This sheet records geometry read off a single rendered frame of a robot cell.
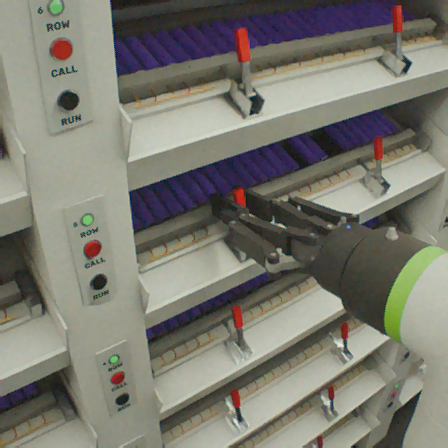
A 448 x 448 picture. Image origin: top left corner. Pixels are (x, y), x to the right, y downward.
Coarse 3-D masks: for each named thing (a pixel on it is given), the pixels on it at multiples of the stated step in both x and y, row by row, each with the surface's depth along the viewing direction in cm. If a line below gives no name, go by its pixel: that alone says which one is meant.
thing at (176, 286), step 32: (416, 128) 90; (384, 160) 86; (416, 160) 89; (352, 192) 80; (416, 192) 88; (224, 224) 70; (160, 256) 65; (192, 256) 66; (224, 256) 67; (160, 288) 62; (192, 288) 63; (224, 288) 68; (160, 320) 64
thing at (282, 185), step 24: (384, 144) 85; (408, 144) 89; (312, 168) 78; (336, 168) 80; (264, 192) 72; (288, 192) 76; (312, 192) 77; (192, 216) 67; (144, 240) 63; (168, 240) 66
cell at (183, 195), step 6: (162, 180) 72; (168, 180) 71; (174, 180) 71; (168, 186) 71; (174, 186) 70; (180, 186) 70; (174, 192) 70; (180, 192) 70; (186, 192) 70; (180, 198) 69; (186, 198) 69; (180, 204) 70; (186, 204) 69; (192, 204) 69; (186, 210) 69
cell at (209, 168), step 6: (204, 168) 74; (210, 168) 74; (210, 174) 73; (216, 174) 73; (210, 180) 73; (216, 180) 73; (222, 180) 73; (216, 186) 73; (222, 186) 72; (228, 186) 72; (222, 192) 72; (228, 192) 72
